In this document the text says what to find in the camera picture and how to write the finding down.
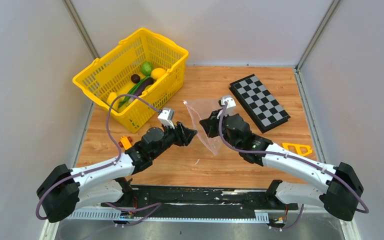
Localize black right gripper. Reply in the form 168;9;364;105
199;110;241;151

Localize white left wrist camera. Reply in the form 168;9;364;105
157;107;175;129

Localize yellow lemon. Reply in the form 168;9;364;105
150;68;167;80

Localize yellow toy car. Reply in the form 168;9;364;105
118;136;133;150

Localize green bean pod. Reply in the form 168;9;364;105
118;78;154;108

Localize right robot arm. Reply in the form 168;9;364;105
199;109;368;222

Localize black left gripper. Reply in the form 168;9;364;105
151;120;198;160

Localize black white chessboard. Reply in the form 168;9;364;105
229;74;291;133

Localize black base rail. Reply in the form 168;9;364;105
66;183;300;223

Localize clear zip top bag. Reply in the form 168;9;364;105
183;98;230;157

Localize green round vegetable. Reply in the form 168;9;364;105
140;61;154;76

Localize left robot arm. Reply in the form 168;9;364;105
35;122;198;223

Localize yellow plastic basket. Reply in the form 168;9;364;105
72;27;190;134

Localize dark brown round fruit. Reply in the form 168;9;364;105
130;74;141;84

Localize purple eggplant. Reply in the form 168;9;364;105
128;77;155;97

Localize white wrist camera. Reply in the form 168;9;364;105
157;107;175;129
217;95;236;119

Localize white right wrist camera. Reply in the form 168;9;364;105
217;95;236;119

